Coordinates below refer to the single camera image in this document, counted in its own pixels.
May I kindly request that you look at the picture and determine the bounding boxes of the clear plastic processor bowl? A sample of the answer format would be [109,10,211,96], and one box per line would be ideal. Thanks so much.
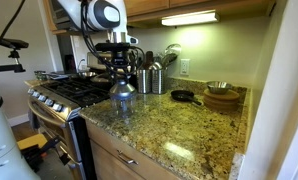
[110,95,136,118]

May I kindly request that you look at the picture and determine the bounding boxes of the steel utensil holder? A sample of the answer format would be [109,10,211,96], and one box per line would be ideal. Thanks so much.
[137,69,151,94]
[151,62,165,94]

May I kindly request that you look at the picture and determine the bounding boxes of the steel over-range microwave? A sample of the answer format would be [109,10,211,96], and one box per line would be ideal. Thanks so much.
[48,0,77,31]

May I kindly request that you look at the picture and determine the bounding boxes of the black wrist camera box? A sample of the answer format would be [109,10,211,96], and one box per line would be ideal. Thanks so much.
[95,36,138,52]

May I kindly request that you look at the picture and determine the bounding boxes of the steel pan with lid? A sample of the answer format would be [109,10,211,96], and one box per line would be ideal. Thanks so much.
[91,73,113,87]

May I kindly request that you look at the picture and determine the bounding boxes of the steel bowl behind stove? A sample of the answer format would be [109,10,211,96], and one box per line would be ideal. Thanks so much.
[78,71,97,79]

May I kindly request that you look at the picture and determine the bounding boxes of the small steel bowl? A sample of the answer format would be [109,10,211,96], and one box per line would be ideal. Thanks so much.
[207,81,232,94]

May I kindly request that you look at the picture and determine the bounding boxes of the wooden upper cabinets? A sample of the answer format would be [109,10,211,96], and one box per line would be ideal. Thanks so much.
[43,0,277,36]

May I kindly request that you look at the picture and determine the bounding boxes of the black camera on stand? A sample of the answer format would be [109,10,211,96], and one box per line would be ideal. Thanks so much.
[0,38,29,73]

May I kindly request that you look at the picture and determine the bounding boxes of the stainless steel gas stove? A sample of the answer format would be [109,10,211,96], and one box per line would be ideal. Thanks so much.
[28,68,113,180]

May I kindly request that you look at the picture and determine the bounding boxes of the stacked wooden boards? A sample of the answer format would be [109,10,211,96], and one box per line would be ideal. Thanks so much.
[203,89,240,111]

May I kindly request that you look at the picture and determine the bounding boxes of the wooden lower cabinet drawers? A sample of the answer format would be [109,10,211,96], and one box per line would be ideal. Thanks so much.
[86,120,180,180]

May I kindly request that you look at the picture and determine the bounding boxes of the white wall outlet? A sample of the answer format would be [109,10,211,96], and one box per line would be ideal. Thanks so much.
[180,59,190,75]

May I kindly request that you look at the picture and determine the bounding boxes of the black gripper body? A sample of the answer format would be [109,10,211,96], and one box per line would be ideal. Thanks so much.
[111,51,129,79]

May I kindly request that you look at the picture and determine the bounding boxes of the under-cabinet light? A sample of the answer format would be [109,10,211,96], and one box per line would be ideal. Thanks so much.
[161,10,220,26]

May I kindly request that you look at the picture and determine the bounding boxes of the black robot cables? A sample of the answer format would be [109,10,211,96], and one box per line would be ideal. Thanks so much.
[0,0,146,78]

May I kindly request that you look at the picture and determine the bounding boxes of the left steel utensil holder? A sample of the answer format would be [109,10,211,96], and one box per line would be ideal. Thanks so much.
[137,69,151,94]

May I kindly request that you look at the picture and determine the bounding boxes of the small black cast-iron skillet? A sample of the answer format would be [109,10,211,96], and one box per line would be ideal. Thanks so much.
[171,90,201,105]

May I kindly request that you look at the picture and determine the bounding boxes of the yellow black tool case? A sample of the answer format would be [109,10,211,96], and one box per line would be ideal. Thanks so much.
[17,134,60,172]

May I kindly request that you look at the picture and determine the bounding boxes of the right steel utensil holder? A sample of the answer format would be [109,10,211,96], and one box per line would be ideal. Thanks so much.
[151,62,165,94]

